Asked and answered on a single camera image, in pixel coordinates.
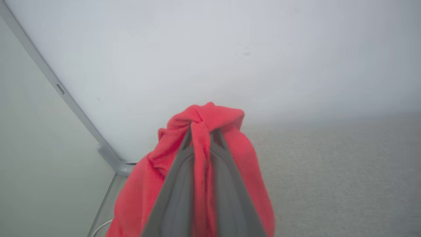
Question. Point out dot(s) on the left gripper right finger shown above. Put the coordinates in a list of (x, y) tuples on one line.
[(230, 204)]

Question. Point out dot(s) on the grey wall trim strip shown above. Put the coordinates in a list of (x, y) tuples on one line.
[(49, 77)]

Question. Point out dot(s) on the red Bulls jersey garment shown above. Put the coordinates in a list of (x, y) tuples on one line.
[(213, 115)]

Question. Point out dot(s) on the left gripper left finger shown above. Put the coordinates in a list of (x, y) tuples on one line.
[(176, 197)]

